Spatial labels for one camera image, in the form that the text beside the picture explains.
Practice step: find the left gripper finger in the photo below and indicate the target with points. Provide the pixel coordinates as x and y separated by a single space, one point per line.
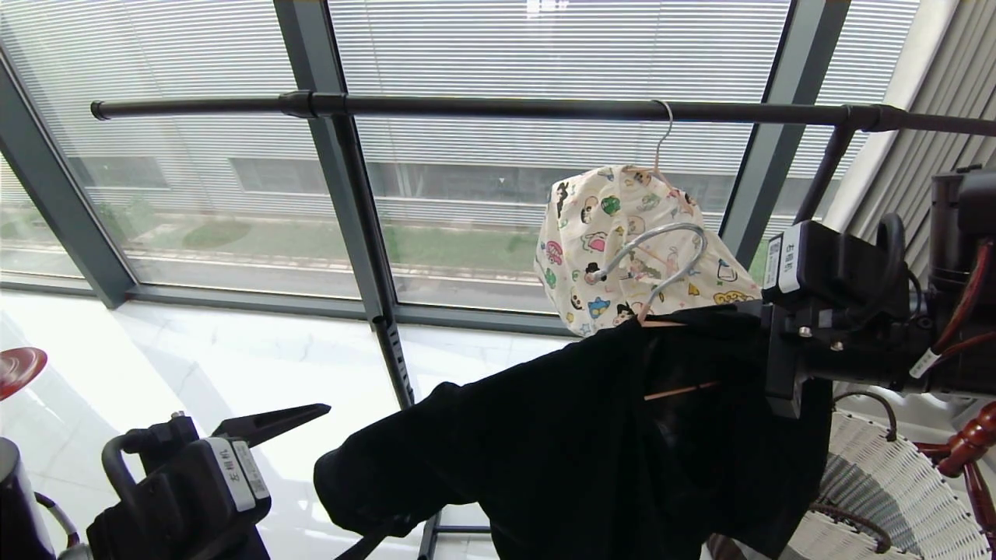
264 424

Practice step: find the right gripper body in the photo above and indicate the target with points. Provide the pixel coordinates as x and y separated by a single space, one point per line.
856 354

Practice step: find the pink clothes hanger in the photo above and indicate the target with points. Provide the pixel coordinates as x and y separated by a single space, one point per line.
669 230
668 124

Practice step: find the black garment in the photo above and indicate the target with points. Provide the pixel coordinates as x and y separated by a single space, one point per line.
545 451

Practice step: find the cream printed garment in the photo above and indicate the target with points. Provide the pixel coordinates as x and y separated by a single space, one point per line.
591 257

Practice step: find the white laundry basket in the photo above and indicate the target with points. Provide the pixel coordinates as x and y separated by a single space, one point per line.
895 482

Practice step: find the black clothes rack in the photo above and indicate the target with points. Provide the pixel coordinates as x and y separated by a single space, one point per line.
467 106

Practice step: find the brown wooden stand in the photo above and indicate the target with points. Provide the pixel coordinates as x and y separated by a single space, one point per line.
969 443

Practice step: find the red round wooden stand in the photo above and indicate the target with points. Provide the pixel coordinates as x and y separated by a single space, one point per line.
15 369

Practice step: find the beige curtain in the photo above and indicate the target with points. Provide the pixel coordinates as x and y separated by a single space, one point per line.
949 101

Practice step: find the window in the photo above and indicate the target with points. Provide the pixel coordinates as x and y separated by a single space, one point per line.
545 47

